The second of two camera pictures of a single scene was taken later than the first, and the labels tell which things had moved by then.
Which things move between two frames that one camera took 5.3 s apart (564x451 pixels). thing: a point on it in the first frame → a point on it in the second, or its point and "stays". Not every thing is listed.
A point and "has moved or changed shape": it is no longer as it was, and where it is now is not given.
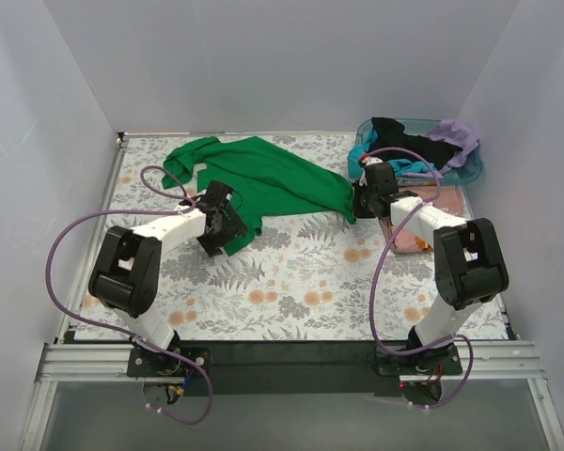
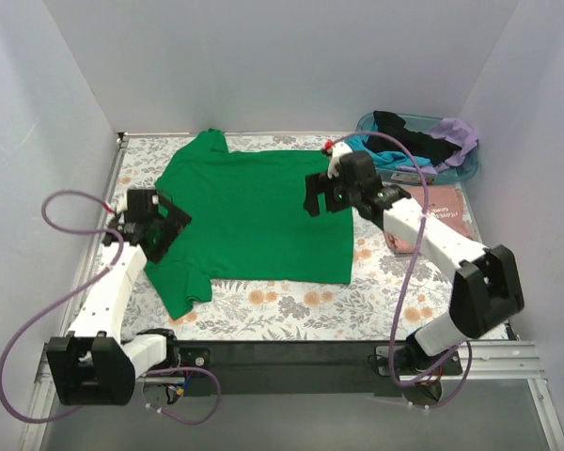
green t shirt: (261, 178) has moved or changed shape
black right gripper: (362, 202) → (321, 194)
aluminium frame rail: (493, 362) stays
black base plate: (293, 367) stays
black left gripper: (230, 225) → (167, 227)
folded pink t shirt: (446, 196) stays
